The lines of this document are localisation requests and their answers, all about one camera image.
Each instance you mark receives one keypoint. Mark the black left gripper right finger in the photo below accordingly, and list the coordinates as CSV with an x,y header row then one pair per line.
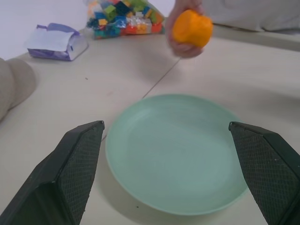
x,y
269,173

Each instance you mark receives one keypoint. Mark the orange fruit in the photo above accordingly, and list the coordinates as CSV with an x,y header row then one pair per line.
x,y
192,29

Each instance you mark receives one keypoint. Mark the beige rounded cloth object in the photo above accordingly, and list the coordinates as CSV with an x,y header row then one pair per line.
x,y
14,86

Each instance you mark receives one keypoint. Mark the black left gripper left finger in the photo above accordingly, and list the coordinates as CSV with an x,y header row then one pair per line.
x,y
58,178

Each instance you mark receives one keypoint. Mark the person's white garment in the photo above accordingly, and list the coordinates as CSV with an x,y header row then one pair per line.
x,y
255,14

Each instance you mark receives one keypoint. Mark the purple tissue pack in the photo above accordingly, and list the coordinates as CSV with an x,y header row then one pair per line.
x,y
57,42

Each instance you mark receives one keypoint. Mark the mint green round plate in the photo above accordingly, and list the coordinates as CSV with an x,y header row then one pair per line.
x,y
174,153

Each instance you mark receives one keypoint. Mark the person's bare hand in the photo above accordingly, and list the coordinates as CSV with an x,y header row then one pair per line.
x,y
185,48

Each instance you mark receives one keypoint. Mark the bag of colourful building blocks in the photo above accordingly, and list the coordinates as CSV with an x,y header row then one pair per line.
x,y
125,18

